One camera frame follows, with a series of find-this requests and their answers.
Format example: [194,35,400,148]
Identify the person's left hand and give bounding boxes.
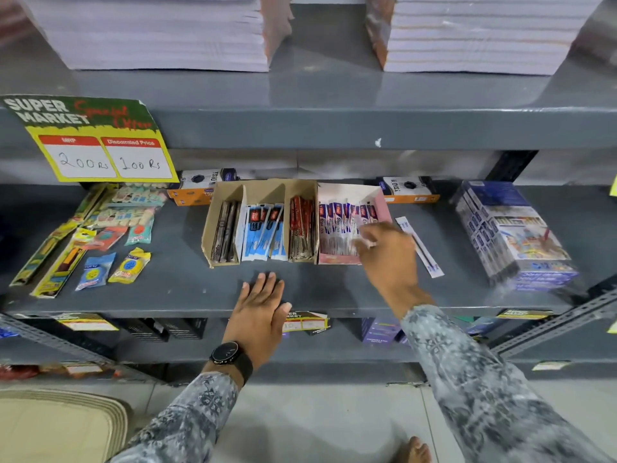
[222,272,293,371]

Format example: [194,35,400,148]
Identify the person's right hand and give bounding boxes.
[352,222,435,320]

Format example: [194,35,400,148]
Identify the single white blue pen sachet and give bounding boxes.
[351,234,379,258]

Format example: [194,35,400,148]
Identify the person's left forearm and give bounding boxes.
[108,361,242,463]

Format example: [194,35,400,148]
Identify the person's right forearm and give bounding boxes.
[400,304,614,463]

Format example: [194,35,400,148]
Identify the yellow white shelf price label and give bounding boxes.
[282,312,331,336]
[57,314,119,332]
[496,309,553,320]

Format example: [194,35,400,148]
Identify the bunch of white pen packets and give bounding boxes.
[318,200,380,259]

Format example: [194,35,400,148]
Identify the pink white cardboard box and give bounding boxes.
[317,183,393,266]

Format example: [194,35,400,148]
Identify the long white pen packet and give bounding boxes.
[395,216,444,279]

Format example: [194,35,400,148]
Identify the bunch of blue pen packets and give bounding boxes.
[240,203,286,262]

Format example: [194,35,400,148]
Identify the orange white box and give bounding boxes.
[167,168,240,207]
[377,176,441,205]

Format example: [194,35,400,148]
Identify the black wristwatch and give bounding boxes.
[209,341,254,385]

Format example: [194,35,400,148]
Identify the bunch of brown pen packets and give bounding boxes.
[210,200,242,264]

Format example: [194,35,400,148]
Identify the bunch of red pen packets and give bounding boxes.
[288,195,317,262]

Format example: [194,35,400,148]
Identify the black boxes row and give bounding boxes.
[121,318,208,343]

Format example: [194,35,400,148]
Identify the purple box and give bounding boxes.
[361,317,407,344]

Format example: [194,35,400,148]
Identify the brown cardboard divided box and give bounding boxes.
[201,179,320,269]

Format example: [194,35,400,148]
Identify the grey metal shelf unit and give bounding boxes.
[0,0,617,387]

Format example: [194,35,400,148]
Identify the yellow eraser packet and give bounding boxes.
[107,247,152,285]

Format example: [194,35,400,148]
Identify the teal eraser packet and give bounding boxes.
[124,214,156,247]

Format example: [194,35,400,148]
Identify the blue box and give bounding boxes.
[464,315,505,336]

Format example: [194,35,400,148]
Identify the shrink-wrapped pack of blue boxes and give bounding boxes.
[451,180,582,292]

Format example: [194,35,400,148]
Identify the pastel eraser blister pack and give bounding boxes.
[89,185,169,230]

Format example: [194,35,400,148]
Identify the red sharpener packet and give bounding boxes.
[84,226,129,252]

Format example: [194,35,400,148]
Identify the blue eraser packet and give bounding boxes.
[75,252,117,292]

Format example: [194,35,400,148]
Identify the yellow black pencil pack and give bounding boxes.
[30,229,98,299]

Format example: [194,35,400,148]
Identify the person's foot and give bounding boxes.
[393,436,433,463]

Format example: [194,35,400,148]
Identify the long yellow green pencil pack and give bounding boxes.
[10,184,108,287]

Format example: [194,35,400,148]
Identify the yellow green price sign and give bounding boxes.
[0,95,180,184]

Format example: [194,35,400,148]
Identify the stack of white paper reams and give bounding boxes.
[365,0,609,77]
[19,0,295,73]

